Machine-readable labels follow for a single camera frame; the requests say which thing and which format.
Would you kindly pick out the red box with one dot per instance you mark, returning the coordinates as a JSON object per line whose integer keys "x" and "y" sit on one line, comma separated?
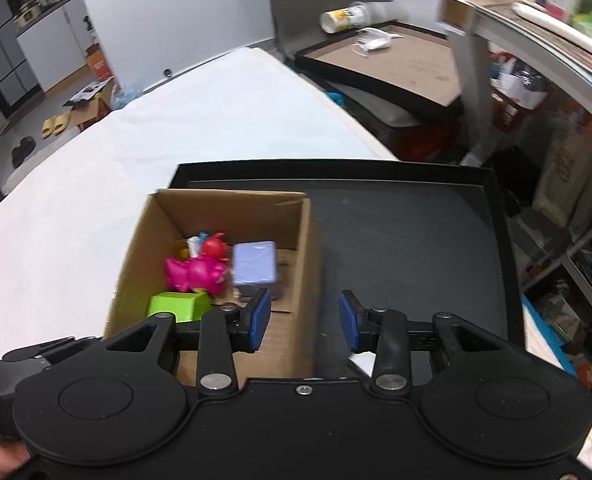
{"x": 515, "y": 112}

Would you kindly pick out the teal cloth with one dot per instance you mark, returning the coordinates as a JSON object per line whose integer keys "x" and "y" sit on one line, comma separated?
{"x": 336, "y": 99}

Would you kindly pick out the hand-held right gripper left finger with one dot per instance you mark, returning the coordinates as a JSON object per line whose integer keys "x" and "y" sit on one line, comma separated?
{"x": 262, "y": 317}

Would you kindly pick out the person's left hand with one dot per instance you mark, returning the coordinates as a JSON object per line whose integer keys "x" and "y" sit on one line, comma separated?
{"x": 3, "y": 455}

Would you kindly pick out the green box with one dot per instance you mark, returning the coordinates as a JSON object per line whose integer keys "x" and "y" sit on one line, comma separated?
{"x": 176, "y": 305}

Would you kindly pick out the small yellow toy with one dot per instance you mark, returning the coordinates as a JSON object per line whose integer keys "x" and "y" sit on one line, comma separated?
{"x": 183, "y": 254}

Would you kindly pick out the black tray with brown bottom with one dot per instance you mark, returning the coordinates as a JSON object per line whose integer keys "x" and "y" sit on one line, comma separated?
{"x": 405, "y": 67}

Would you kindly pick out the stack of clear plastic cups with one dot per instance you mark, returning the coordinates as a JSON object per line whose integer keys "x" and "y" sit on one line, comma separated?
{"x": 385, "y": 11}

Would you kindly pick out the beige paper bag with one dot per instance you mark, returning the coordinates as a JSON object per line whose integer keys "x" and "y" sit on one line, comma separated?
{"x": 570, "y": 170}

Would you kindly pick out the metal shelf rack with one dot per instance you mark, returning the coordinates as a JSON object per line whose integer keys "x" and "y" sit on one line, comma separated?
{"x": 585, "y": 270}

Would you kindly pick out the flat printed cardboard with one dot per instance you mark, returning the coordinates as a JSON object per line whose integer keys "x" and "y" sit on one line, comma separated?
{"x": 88, "y": 110}

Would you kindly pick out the yellow chip can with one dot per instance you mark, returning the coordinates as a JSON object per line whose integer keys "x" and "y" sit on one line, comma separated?
{"x": 341, "y": 19}

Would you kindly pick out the cardboard piece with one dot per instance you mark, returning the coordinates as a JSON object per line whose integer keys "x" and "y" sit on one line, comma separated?
{"x": 455, "y": 12}

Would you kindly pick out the black bag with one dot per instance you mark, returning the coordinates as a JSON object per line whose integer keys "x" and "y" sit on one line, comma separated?
{"x": 513, "y": 175}

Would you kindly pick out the crumpled white wrapper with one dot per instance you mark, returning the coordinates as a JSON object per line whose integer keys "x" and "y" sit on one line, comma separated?
{"x": 375, "y": 41}

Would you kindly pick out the patterned table mat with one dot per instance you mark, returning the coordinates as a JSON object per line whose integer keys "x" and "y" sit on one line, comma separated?
{"x": 505, "y": 10}

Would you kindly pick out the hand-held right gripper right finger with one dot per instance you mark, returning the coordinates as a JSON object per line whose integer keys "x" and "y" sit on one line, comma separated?
{"x": 348, "y": 320}

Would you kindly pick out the grey table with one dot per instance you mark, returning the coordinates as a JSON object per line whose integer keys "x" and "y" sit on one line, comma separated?
{"x": 475, "y": 85}

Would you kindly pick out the yellow slipper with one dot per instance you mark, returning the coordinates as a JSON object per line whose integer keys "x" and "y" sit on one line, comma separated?
{"x": 62, "y": 123}
{"x": 48, "y": 128}

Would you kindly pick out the orange cardboard box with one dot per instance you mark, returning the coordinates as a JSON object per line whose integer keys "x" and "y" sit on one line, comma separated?
{"x": 100, "y": 65}

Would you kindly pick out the pale square block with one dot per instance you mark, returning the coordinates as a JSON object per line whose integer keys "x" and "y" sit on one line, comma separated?
{"x": 253, "y": 265}

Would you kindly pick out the dark ottoman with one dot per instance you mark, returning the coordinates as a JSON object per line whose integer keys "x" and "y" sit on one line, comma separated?
{"x": 390, "y": 110}

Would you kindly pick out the long white roll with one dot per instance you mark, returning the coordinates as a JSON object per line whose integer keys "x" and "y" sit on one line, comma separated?
{"x": 550, "y": 22}

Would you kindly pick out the grey board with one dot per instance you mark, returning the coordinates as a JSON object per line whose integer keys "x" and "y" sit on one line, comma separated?
{"x": 326, "y": 0}

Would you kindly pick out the blue plastic bag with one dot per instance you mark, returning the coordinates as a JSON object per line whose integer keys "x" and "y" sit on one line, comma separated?
{"x": 126, "y": 96}

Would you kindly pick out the pink figure toy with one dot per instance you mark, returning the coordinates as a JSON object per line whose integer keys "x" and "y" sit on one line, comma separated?
{"x": 196, "y": 272}

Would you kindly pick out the white cabinet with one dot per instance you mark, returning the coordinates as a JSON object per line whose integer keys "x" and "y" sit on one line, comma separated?
{"x": 56, "y": 45}

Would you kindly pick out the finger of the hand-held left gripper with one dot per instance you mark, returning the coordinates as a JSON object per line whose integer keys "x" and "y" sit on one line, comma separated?
{"x": 51, "y": 350}

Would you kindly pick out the red crab toy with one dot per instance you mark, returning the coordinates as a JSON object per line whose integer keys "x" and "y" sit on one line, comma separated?
{"x": 213, "y": 247}

